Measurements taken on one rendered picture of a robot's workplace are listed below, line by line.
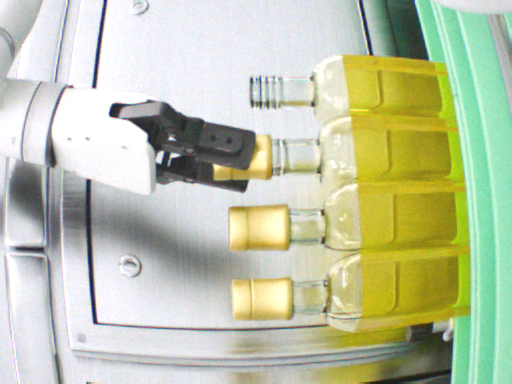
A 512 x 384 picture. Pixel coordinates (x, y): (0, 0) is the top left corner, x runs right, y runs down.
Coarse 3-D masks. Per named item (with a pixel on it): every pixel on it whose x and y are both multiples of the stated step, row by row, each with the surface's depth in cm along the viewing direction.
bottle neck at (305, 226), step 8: (312, 208) 100; (296, 216) 99; (304, 216) 99; (312, 216) 99; (320, 216) 99; (296, 224) 99; (304, 224) 99; (312, 224) 99; (320, 224) 99; (296, 232) 99; (304, 232) 99; (312, 232) 99; (320, 232) 99; (296, 240) 99; (304, 240) 99; (312, 240) 99; (320, 240) 99
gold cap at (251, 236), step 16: (240, 208) 99; (256, 208) 99; (272, 208) 99; (240, 224) 98; (256, 224) 98; (272, 224) 98; (288, 224) 98; (240, 240) 99; (256, 240) 99; (272, 240) 99; (288, 240) 99
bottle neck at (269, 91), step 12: (252, 84) 103; (264, 84) 103; (276, 84) 103; (288, 84) 103; (300, 84) 103; (252, 96) 103; (264, 96) 103; (276, 96) 103; (288, 96) 103; (300, 96) 103; (252, 108) 104; (276, 108) 104; (288, 108) 105; (300, 108) 105
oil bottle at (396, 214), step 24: (336, 192) 99; (360, 192) 99; (384, 192) 99; (408, 192) 99; (432, 192) 99; (456, 192) 99; (336, 216) 98; (360, 216) 98; (384, 216) 98; (408, 216) 98; (432, 216) 98; (456, 216) 98; (336, 240) 98; (360, 240) 97; (384, 240) 97; (408, 240) 97; (432, 240) 98; (456, 240) 98
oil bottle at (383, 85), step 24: (312, 72) 104; (336, 72) 103; (360, 72) 103; (384, 72) 103; (408, 72) 103; (432, 72) 103; (312, 96) 103; (336, 96) 102; (360, 96) 102; (384, 96) 102; (408, 96) 102; (432, 96) 102
